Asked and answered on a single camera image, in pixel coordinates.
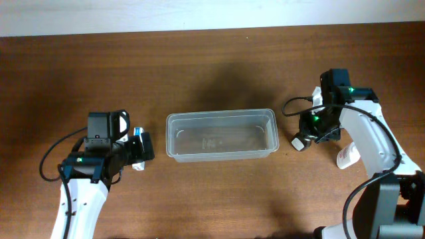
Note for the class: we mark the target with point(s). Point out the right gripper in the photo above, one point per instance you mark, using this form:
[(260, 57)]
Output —
[(305, 127)]

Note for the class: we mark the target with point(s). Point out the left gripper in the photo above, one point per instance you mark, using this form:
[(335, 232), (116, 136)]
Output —
[(138, 155)]

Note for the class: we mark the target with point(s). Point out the white blue medicine box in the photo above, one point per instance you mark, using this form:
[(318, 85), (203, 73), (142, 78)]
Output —
[(138, 166)]

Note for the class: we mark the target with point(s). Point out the dark bottle white cap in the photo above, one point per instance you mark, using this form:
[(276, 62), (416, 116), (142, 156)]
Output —
[(300, 142)]

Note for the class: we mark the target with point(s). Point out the white spray bottle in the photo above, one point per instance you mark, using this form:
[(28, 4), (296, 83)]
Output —
[(348, 156)]

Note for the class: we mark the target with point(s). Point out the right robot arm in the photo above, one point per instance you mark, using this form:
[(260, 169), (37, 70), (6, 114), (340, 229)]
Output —
[(390, 204)]

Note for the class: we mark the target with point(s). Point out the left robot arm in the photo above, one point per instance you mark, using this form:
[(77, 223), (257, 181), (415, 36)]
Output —
[(95, 163)]

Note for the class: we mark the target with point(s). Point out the clear plastic container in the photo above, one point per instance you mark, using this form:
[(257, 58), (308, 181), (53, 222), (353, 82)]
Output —
[(221, 135)]

